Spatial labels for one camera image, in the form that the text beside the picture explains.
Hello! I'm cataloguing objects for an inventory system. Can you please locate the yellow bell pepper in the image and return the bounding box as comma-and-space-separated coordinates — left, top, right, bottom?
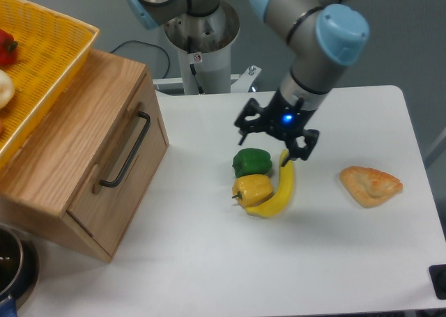
232, 174, 274, 208

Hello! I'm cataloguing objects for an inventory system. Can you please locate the dark metal pot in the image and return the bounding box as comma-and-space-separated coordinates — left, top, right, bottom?
1, 224, 40, 316

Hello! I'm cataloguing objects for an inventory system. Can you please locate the black cable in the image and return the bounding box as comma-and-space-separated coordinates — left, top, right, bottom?
109, 40, 171, 79

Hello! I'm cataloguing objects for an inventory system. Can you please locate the yellow plastic basket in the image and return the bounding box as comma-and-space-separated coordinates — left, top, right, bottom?
1, 0, 100, 164

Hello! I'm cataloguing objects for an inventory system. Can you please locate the yellow banana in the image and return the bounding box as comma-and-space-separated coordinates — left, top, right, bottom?
245, 150, 295, 218

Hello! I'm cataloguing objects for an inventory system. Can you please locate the wooden top drawer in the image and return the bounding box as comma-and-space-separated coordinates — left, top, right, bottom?
68, 75, 169, 261

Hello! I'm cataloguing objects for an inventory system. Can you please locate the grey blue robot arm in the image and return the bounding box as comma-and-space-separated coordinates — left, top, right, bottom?
127, 0, 369, 161

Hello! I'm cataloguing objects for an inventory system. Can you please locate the black table corner device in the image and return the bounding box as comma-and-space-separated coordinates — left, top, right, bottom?
429, 264, 446, 300

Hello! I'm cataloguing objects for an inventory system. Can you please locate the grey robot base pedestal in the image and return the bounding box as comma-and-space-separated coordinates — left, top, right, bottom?
164, 1, 240, 95

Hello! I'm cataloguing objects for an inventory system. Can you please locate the triangular pastry bread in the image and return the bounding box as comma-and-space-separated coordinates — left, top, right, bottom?
339, 166, 403, 208

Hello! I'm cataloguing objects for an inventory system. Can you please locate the white round vegetable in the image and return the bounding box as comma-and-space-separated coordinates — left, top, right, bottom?
0, 70, 15, 109

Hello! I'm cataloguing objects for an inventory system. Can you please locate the red bell pepper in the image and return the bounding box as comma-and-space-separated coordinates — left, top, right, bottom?
0, 29, 18, 65

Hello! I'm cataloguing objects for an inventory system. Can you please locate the green bell pepper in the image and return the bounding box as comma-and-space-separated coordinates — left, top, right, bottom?
232, 148, 272, 178

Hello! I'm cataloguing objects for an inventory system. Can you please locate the wooden drawer cabinet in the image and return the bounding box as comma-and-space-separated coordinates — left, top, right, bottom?
1, 50, 152, 258

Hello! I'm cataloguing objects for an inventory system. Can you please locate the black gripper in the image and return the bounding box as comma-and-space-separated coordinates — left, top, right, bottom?
233, 90, 321, 167

